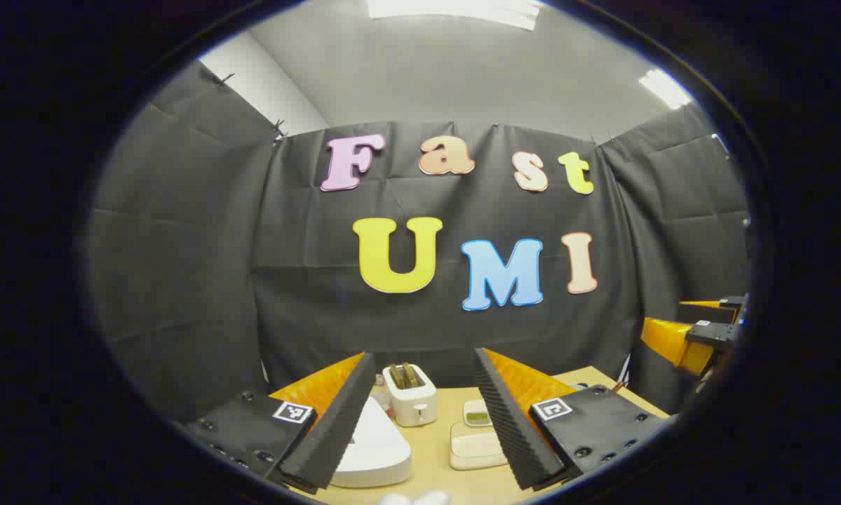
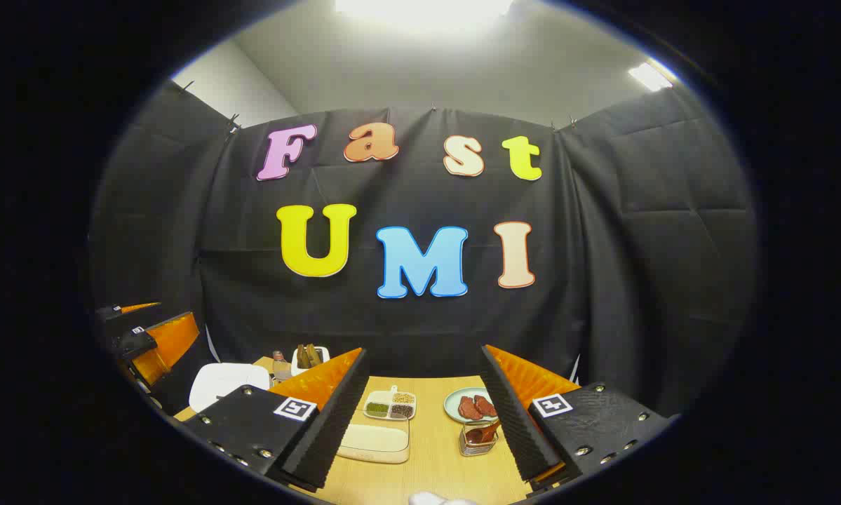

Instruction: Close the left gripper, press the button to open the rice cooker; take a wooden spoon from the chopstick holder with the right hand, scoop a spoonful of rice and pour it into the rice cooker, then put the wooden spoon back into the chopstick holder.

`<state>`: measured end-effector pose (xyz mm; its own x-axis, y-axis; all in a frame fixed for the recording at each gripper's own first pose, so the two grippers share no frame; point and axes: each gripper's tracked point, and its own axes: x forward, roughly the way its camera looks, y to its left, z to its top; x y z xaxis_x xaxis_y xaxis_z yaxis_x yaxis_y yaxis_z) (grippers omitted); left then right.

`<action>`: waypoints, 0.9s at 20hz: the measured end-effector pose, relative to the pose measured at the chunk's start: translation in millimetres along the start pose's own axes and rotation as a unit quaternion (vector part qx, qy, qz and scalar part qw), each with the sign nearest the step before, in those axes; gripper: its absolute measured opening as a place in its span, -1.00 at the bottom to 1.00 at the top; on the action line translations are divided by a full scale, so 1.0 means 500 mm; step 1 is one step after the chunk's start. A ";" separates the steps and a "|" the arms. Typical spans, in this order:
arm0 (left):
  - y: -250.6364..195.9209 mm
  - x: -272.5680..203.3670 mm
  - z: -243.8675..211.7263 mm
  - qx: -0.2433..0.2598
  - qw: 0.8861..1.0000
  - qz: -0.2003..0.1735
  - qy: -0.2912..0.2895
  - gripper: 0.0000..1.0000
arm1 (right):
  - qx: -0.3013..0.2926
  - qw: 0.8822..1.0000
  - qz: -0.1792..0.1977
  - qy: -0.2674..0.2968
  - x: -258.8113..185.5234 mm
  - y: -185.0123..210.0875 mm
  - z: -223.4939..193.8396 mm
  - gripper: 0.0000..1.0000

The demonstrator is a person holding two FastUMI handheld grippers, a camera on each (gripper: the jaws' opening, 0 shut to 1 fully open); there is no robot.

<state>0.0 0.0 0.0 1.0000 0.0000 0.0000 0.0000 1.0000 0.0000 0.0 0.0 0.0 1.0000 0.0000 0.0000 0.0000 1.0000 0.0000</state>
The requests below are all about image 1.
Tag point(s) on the clear plastic bottle red label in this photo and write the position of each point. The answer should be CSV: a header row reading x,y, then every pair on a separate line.
x,y
381,394

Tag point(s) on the white toaster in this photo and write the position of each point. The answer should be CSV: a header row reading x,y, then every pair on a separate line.
x,y
413,405

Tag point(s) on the pile of green mung beans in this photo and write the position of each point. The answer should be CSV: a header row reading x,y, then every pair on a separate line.
x,y
477,419

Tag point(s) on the brown bread slice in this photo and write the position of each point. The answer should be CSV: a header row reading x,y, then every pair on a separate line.
x,y
411,374
397,376

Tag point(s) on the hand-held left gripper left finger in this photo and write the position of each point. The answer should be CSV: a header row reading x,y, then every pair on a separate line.
x,y
336,428

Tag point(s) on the ceiling light panel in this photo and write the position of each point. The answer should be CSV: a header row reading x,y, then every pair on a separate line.
x,y
455,10
665,88

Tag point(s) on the white divided dish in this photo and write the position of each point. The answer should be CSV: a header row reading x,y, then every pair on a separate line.
x,y
476,407

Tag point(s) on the clear glass container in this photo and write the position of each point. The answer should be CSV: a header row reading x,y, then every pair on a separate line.
x,y
473,459

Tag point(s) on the white rice cooker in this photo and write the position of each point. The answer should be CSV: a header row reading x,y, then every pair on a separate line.
x,y
378,449

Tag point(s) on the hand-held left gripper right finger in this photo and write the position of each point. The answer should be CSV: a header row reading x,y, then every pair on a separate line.
x,y
511,435

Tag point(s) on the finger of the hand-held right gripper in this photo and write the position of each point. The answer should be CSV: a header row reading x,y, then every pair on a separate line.
x,y
673,340
715,310

